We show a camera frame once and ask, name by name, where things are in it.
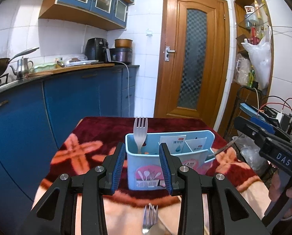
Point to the blue patterned chair seat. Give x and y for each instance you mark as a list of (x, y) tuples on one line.
[(253, 112)]

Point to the silver door handle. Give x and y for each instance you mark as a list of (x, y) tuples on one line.
[(168, 51)]

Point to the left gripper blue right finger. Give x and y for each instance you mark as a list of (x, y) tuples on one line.
[(170, 165)]

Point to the wooden shelf unit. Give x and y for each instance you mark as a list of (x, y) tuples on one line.
[(250, 20)]

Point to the white plastic bag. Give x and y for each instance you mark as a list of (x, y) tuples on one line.
[(261, 58)]

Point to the black air fryer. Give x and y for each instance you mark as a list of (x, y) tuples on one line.
[(98, 49)]

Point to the steel fork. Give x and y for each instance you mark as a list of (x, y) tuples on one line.
[(151, 224), (140, 132)]

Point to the steel knife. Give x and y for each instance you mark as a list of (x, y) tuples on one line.
[(228, 145)]

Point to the light blue utensil holder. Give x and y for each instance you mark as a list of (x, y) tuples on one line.
[(155, 166)]

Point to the red floral table cloth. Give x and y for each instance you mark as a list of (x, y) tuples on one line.
[(96, 137)]

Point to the clear plastic bags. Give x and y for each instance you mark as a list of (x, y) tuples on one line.
[(250, 152)]

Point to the right hand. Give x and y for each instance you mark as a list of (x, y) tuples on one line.
[(275, 191)]

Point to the brown wooden door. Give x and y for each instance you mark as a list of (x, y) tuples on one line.
[(191, 83)]

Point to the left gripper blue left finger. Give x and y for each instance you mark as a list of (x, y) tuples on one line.
[(113, 165)]

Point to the steel kettle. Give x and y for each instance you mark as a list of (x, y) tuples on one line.
[(22, 68)]

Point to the dark rice cooker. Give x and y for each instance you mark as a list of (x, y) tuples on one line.
[(123, 55)]

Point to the blue base cabinets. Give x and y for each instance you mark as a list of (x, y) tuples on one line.
[(37, 115)]

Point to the brown pot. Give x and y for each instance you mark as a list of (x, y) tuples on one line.
[(123, 43)]

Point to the blue wall cabinet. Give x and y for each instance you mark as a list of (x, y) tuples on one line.
[(103, 14)]

